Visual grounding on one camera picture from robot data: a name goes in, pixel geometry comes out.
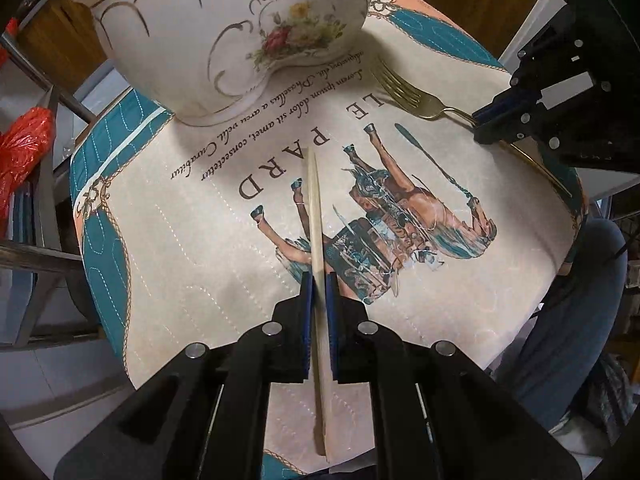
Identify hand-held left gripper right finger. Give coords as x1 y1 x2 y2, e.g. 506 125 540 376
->
325 272 583 480

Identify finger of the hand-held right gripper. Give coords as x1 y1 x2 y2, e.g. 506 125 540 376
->
471 91 568 150
509 14 603 107

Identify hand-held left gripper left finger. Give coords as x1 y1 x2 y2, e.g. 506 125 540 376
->
52 272 316 480

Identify gold metal fork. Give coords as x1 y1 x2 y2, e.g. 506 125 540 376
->
370 55 573 198

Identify wooden chopstick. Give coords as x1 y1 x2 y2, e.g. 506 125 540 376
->
306 146 332 461

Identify white floral porcelain bowl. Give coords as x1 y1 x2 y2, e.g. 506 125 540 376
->
70 0 372 128

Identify printed horse tablecloth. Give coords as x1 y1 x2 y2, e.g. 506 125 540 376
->
70 0 588 478

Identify person's blue jeans leg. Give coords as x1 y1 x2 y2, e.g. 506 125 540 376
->
490 217 628 433

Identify metal shelf rack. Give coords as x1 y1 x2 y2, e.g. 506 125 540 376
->
0 30 108 356

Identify blue flat boxes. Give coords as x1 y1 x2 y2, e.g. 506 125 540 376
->
7 182 38 248

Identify red plastic bag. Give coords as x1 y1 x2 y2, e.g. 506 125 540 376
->
0 107 56 221

